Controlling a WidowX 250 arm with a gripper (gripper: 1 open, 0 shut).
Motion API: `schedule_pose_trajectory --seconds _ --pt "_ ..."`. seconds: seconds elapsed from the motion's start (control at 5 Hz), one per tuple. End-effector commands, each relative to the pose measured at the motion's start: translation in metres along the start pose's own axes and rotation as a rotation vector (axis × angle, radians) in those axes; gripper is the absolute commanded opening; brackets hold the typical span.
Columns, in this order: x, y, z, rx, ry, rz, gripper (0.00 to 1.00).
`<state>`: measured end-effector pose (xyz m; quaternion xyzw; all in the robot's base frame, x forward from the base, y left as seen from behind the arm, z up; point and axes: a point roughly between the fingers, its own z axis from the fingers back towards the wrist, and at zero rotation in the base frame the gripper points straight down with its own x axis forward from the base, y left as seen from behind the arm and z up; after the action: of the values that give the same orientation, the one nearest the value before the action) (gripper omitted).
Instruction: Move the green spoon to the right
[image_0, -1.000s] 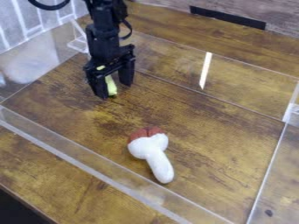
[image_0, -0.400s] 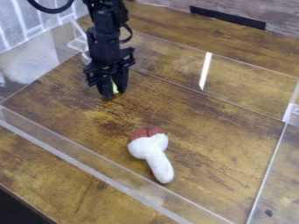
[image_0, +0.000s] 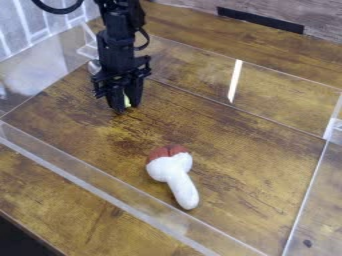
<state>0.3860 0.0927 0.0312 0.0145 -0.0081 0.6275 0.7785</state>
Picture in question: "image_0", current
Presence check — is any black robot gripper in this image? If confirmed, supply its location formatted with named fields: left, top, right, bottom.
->
left=91, top=30, right=151, bottom=114

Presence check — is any green spoon with metal bowl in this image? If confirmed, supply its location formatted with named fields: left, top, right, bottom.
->
left=88, top=59, right=131, bottom=107

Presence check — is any clear acrylic enclosure wall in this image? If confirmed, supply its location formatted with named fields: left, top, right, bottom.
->
left=0, top=25, right=342, bottom=256

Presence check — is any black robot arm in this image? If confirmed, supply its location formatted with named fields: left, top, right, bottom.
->
left=88, top=0, right=151, bottom=114

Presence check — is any white plush mushroom toy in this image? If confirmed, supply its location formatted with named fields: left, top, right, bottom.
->
left=146, top=144, right=199, bottom=210

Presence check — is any clear acrylic corner bracket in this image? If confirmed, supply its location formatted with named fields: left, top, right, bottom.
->
left=76, top=23, right=99, bottom=59

